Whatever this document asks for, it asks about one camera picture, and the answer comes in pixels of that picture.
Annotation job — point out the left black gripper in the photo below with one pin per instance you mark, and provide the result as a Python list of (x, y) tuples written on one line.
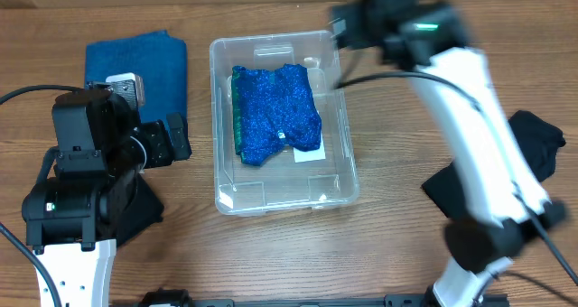
[(163, 153)]

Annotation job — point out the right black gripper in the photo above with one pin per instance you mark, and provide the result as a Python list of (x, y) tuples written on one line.
[(344, 27)]

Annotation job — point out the sparkly blue green fabric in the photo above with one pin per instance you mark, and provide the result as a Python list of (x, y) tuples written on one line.
[(273, 109)]

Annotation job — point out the black cloth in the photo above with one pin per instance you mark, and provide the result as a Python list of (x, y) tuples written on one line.
[(144, 210), (539, 142), (444, 189)]

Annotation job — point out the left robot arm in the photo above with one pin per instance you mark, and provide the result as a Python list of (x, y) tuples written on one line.
[(97, 199)]

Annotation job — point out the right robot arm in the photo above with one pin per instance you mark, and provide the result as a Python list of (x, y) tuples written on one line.
[(429, 45)]

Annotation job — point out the folded blue denim cloth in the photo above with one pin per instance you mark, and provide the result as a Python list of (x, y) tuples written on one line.
[(158, 58)]

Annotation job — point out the clear plastic storage bin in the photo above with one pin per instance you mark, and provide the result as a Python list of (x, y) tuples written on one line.
[(280, 183)]

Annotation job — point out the white label in bin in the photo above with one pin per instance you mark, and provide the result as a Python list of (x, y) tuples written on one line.
[(309, 156)]

